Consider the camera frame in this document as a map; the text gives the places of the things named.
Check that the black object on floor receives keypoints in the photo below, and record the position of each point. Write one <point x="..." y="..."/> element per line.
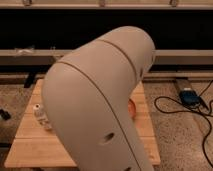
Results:
<point x="4" y="114"/>

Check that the blue power box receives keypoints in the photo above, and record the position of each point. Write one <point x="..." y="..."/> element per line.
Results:
<point x="189" y="98"/>

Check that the orange bowl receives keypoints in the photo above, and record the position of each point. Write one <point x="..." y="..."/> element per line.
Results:
<point x="131" y="108"/>

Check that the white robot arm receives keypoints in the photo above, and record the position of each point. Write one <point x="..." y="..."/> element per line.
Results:
<point x="85" y="95"/>

